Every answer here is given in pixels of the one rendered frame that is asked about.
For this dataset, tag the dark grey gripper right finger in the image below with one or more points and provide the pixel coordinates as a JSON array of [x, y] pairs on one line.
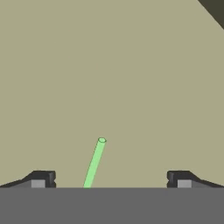
[[182, 176]]

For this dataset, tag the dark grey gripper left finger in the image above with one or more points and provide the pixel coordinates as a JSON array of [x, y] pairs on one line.
[[40, 176]]

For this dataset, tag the green straw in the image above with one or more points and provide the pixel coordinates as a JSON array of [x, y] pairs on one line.
[[95, 163]]

